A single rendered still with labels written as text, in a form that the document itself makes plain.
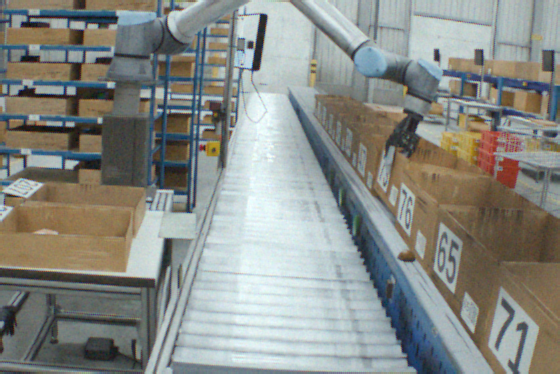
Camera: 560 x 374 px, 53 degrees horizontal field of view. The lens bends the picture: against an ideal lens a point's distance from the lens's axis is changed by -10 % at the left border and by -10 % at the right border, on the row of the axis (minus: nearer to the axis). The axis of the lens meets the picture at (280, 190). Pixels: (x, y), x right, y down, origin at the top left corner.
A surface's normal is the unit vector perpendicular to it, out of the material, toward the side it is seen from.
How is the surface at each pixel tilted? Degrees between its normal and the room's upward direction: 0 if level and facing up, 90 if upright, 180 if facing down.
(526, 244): 90
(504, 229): 89
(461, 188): 90
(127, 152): 90
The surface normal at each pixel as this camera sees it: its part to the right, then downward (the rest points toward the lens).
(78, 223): 0.17, 0.21
